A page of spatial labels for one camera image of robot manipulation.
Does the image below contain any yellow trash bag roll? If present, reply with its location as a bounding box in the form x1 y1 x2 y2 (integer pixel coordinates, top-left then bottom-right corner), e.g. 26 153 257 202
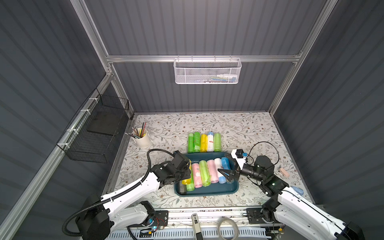
200 134 208 153
181 161 192 185

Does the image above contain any pink trash bag roll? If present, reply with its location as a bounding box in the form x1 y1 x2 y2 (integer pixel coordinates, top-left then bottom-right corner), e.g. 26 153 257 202
207 160 219 184
192 163 203 188

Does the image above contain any grey trash bag roll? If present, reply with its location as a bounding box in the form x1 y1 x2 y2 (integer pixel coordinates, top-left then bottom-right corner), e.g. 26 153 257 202
179 183 187 195

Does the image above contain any pale green trash bag roll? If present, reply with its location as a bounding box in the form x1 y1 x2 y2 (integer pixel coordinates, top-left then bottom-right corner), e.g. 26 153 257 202
199 160 211 187

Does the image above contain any bright green trash bag roll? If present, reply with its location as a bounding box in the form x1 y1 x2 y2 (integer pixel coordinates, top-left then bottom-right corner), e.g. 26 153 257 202
188 133 194 153

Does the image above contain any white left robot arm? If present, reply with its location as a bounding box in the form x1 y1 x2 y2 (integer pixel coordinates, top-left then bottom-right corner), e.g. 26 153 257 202
62 149 191 240

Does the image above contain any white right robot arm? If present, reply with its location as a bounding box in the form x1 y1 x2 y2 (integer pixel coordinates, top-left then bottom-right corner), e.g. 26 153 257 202
218 150 365 240

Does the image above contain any teal plastic storage box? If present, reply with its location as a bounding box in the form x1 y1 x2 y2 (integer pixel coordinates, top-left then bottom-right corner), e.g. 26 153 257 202
174 152 239 197

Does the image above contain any light green trash bag roll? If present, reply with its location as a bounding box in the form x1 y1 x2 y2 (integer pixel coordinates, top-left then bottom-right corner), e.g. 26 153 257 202
214 133 222 152

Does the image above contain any white blue trash bag roll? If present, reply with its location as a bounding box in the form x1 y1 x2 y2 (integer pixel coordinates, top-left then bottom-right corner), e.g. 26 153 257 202
207 132 214 152

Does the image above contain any dark green trash bag roll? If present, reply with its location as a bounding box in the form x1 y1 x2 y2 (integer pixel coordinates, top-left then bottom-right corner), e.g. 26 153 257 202
194 132 201 153

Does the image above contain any pink eraser block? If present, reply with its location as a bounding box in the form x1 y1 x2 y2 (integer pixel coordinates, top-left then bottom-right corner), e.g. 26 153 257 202
278 168 290 178

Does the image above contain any white pen cup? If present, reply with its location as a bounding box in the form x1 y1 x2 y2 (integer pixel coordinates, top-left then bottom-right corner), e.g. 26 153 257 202
126 122 151 149

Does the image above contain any blue small object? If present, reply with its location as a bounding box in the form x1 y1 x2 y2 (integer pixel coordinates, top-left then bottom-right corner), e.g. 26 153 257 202
291 186 304 196

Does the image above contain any grey handheld device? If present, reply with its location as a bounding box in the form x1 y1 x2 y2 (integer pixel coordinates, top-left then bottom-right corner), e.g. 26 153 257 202
191 214 203 240

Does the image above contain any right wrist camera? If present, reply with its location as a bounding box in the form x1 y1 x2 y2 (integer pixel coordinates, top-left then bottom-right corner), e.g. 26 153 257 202
231 149 248 170

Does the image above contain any tape roll ring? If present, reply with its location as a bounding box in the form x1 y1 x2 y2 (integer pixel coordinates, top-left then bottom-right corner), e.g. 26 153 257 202
216 217 240 240

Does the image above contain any black wire wall basket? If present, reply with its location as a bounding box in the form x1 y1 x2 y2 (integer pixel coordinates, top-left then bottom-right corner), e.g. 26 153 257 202
57 92 130 164

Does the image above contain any white wire wall basket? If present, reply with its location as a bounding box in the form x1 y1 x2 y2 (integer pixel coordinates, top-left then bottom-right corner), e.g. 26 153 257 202
173 58 242 85

